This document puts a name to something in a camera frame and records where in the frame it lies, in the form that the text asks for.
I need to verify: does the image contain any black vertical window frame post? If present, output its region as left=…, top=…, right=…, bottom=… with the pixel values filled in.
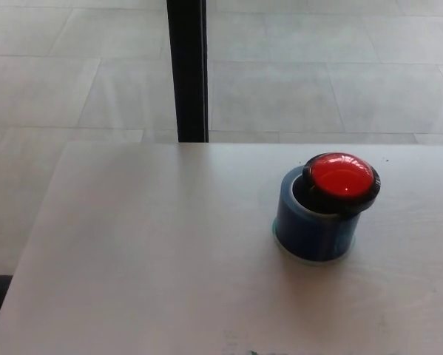
left=166, top=0, right=210, bottom=143

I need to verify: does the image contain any red dome push button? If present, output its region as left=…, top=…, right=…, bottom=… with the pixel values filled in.
left=301, top=152, right=383, bottom=217

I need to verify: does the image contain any blue cylindrical container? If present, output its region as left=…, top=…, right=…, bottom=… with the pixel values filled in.
left=272, top=165, right=359, bottom=263

